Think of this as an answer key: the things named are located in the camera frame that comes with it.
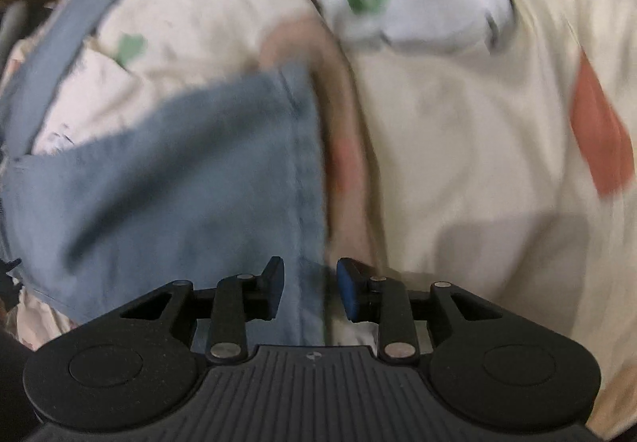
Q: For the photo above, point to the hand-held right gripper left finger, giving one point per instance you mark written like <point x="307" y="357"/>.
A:
<point x="274" y="288"/>

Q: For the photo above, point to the blue denim pants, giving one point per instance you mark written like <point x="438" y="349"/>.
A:
<point x="174" y="183"/>

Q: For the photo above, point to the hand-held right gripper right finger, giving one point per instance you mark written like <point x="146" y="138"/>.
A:
<point x="351" y="293"/>

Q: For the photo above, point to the cream printed bed sheet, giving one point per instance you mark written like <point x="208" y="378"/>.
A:
<point x="473" y="148"/>

